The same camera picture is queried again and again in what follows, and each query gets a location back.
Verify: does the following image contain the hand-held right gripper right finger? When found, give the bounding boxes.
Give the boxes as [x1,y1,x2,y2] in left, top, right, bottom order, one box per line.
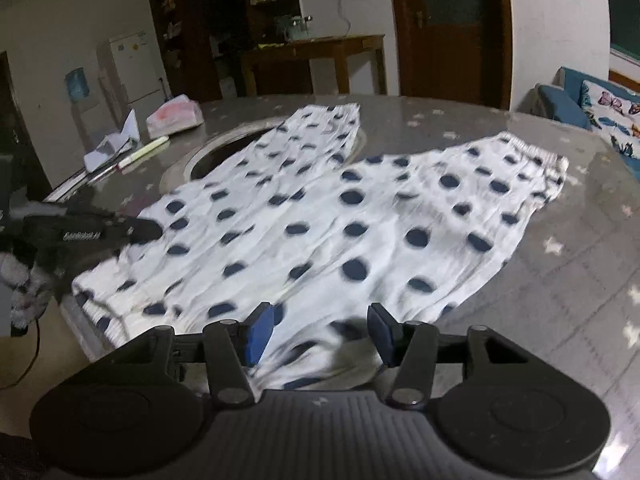
[366,303,537,409]

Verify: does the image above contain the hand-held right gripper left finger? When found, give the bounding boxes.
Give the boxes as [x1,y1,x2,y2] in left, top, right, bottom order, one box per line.
[106,302,276,409]

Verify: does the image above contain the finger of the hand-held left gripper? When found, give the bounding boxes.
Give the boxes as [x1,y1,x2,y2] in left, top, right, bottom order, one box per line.
[114,215,165,245]

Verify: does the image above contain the white polka dot pants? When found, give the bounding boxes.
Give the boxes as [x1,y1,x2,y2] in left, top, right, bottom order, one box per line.
[70,102,571,392]

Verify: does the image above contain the white marker pen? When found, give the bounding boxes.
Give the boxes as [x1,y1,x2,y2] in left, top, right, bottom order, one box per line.
[116,136,171,170]

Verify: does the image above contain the white folded papers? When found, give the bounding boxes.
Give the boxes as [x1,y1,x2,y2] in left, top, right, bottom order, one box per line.
[82,109,142,173]

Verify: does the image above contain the built-in round induction cooker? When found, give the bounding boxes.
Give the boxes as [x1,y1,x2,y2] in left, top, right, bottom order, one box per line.
[185,115,368,183]

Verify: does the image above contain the pink and white tissue pack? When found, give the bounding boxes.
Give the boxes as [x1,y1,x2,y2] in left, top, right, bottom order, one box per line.
[145,96,206,137]

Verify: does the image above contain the blue water dispenser bottle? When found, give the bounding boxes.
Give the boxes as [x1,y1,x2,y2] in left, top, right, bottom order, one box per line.
[64,66,101,126]

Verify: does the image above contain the white fridge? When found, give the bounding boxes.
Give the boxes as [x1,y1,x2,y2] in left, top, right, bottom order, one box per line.
[107,30,168,121]

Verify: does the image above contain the grey star quilted table cover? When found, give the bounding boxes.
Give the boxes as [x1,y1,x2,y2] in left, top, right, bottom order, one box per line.
[42,92,640,480]

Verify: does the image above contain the dark wooden cabinet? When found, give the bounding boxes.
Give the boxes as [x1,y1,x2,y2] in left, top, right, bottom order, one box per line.
[147,0,306,103]

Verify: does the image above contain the wooden side table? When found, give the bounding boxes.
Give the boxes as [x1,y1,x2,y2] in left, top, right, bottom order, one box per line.
[239,34,388,97]

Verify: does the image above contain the glass fish tank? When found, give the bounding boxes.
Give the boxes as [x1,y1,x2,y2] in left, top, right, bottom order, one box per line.
[274,14,316,41]

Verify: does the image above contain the blue sofa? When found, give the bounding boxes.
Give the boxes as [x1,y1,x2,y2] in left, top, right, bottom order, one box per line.
[530,65,640,183]

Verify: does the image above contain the brown wooden door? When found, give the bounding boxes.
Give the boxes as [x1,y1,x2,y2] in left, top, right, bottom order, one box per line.
[387,0,515,111]

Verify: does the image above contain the butterfly print pillow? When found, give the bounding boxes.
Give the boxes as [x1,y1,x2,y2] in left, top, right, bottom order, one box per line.
[579,79,640,161]

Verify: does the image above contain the dark window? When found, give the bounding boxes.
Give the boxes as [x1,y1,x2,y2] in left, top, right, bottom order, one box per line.
[602,0,640,61]

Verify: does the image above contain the black cable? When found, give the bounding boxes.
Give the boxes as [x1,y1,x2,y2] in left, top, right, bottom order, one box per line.
[0,317,43,391]

